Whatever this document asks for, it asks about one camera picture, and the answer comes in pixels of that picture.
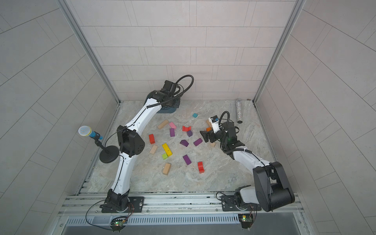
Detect purple slanted brick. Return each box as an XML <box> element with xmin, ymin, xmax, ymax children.
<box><xmin>194</xmin><ymin>138</ymin><xmax>203</xmax><ymax>146</ymax></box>

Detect purple wedge brick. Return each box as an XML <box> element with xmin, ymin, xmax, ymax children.
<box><xmin>180</xmin><ymin>140</ymin><xmax>189</xmax><ymax>147</ymax></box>

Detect teal storage bin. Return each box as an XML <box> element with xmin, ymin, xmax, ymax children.
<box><xmin>157</xmin><ymin>107</ymin><xmax>177</xmax><ymax>114</ymax></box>

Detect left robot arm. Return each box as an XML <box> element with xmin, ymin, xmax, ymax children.
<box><xmin>100</xmin><ymin>91</ymin><xmax>181</xmax><ymax>213</ymax></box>

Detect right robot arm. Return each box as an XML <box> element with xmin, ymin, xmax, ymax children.
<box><xmin>200</xmin><ymin>116</ymin><xmax>295</xmax><ymax>212</ymax></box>

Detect red arch brick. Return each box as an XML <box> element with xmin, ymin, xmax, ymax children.
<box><xmin>182</xmin><ymin>126</ymin><xmax>192</xmax><ymax>132</ymax></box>

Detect pink brick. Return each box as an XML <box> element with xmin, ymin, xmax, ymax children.
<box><xmin>169</xmin><ymin>122</ymin><xmax>177</xmax><ymax>129</ymax></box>

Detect long natural wood brick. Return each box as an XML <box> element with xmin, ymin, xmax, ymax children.
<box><xmin>157</xmin><ymin>119</ymin><xmax>169</xmax><ymax>129</ymax></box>

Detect red notched brick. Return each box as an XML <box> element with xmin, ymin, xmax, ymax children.
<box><xmin>198</xmin><ymin>162</ymin><xmax>205</xmax><ymax>174</ymax></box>

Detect purple flat brick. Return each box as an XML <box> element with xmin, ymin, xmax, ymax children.
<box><xmin>183</xmin><ymin>155</ymin><xmax>192</xmax><ymax>165</ymax></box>

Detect glittery silver cylinder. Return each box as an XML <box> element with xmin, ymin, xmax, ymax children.
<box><xmin>236</xmin><ymin>99</ymin><xmax>243</xmax><ymax>124</ymax></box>

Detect yellow long brick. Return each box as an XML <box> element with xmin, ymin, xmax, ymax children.
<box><xmin>162</xmin><ymin>143</ymin><xmax>172</xmax><ymax>157</ymax></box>

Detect red rectangular brick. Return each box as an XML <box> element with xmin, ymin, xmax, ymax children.
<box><xmin>149</xmin><ymin>134</ymin><xmax>155</xmax><ymax>145</ymax></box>

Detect natural wood brick front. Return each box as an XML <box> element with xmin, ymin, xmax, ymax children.
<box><xmin>163</xmin><ymin>163</ymin><xmax>171</xmax><ymax>175</ymax></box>

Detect natural wood brick left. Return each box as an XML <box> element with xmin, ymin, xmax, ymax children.
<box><xmin>149</xmin><ymin>145</ymin><xmax>158</xmax><ymax>155</ymax></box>

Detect microphone on black stand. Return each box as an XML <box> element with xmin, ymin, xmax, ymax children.
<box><xmin>78</xmin><ymin>126</ymin><xmax>119</xmax><ymax>164</ymax></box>

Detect right circuit board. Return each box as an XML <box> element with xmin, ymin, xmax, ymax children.
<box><xmin>238</xmin><ymin>213</ymin><xmax>255</xmax><ymax>229</ymax></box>

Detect circuit board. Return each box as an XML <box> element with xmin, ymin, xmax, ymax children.
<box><xmin>238</xmin><ymin>213</ymin><xmax>255</xmax><ymax>229</ymax></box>
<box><xmin>110</xmin><ymin>216</ymin><xmax>127</xmax><ymax>232</ymax></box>

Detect left circuit board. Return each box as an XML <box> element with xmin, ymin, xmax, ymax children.
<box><xmin>110</xmin><ymin>216</ymin><xmax>127</xmax><ymax>232</ymax></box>

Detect left black cable loop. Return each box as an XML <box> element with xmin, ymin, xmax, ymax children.
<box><xmin>146</xmin><ymin>74</ymin><xmax>195</xmax><ymax>109</ymax></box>

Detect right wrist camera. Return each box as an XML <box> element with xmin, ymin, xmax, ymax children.
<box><xmin>208</xmin><ymin>116</ymin><xmax>220</xmax><ymax>133</ymax></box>

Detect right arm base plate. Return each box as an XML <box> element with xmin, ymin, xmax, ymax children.
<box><xmin>221</xmin><ymin>194</ymin><xmax>262</xmax><ymax>212</ymax></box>

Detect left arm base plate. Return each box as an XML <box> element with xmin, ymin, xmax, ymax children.
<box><xmin>100</xmin><ymin>196</ymin><xmax>145</xmax><ymax>213</ymax></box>

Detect aluminium mounting rail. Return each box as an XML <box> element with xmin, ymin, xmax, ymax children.
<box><xmin>57</xmin><ymin>190</ymin><xmax>305</xmax><ymax>217</ymax></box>

